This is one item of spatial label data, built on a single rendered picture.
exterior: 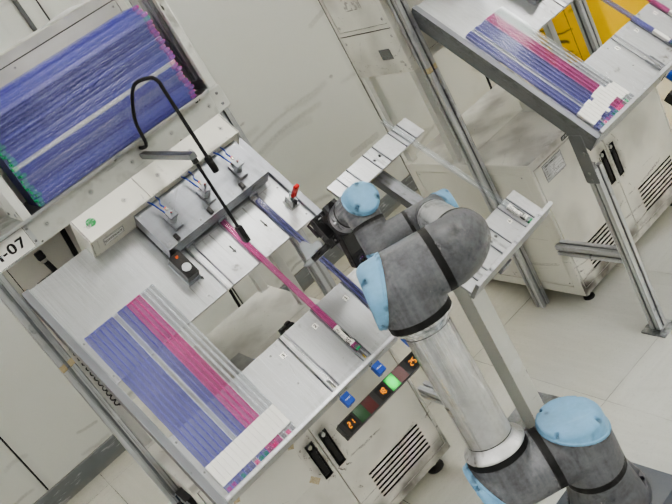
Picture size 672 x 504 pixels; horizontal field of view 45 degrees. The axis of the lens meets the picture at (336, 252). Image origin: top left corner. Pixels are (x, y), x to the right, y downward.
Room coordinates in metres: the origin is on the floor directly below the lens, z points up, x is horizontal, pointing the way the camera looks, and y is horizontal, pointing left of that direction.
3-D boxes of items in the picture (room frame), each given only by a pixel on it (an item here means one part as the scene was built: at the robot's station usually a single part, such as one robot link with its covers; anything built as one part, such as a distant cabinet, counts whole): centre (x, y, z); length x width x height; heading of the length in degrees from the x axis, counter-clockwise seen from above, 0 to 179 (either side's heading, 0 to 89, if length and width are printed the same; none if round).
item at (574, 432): (1.12, -0.19, 0.72); 0.13 x 0.12 x 0.14; 87
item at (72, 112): (2.13, 0.35, 1.52); 0.51 x 0.13 x 0.27; 115
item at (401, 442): (2.22, 0.46, 0.31); 0.70 x 0.65 x 0.62; 115
